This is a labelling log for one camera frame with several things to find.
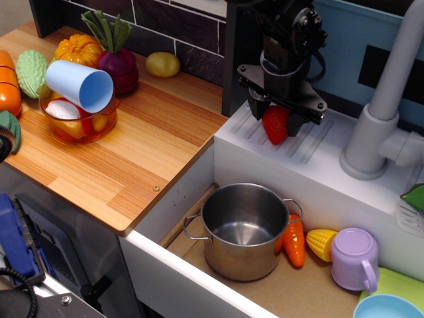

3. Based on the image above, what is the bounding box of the green toy leaf vegetable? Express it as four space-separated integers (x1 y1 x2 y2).
400 183 424 212

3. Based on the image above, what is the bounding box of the blue plastic clamp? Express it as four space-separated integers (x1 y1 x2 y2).
1 193 46 285

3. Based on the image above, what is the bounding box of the light blue plastic cup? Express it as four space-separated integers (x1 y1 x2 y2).
46 60 114 113

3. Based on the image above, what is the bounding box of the light blue plastic bowl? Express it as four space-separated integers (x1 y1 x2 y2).
353 294 423 318

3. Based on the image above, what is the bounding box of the white toy sink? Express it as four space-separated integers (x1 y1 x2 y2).
121 105 423 317

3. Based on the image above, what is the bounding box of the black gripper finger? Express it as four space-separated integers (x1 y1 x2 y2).
247 87 271 120
287 112 305 136

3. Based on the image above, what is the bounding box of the yellow toy corn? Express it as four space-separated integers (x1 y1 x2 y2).
306 229 338 262

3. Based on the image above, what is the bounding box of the red toy strawberry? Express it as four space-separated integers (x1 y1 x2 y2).
262 105 290 145

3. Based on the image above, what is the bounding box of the purple toy beet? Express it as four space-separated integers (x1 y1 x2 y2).
81 11 138 95

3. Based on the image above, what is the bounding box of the black braided cable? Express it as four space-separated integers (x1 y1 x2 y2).
0 266 39 318

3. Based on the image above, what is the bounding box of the green toy bitter gourd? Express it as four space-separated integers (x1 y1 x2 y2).
16 50 49 99

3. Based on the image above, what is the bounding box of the orange transparent bowl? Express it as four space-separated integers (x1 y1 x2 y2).
39 89 120 142

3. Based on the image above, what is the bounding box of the white slotted spatula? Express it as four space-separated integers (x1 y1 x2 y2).
396 199 423 238

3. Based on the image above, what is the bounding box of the dark green toy leaf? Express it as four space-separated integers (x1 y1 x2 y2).
1 110 21 153

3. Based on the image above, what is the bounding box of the white red toy food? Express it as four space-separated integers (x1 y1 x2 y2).
45 98 89 120

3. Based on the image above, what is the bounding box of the yellow toy potato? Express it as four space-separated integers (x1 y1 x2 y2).
145 52 181 78

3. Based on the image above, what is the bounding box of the purple plastic mug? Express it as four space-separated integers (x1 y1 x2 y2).
331 227 380 293

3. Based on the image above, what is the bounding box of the green plastic plate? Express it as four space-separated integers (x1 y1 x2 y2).
359 268 424 311

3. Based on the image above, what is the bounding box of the large orange toy carrot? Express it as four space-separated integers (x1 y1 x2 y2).
1 50 22 117

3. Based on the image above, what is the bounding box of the stainless steel pot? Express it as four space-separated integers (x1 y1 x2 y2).
197 183 297 282

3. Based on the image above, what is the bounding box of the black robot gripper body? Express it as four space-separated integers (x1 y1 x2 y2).
237 52 327 125

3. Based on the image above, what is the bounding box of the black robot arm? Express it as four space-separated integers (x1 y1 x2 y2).
230 1 327 136

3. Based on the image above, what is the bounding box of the orange toy pumpkin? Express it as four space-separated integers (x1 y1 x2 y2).
54 34 103 68

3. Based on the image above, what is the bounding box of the grey toy faucet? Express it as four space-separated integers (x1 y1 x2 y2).
340 1 423 180

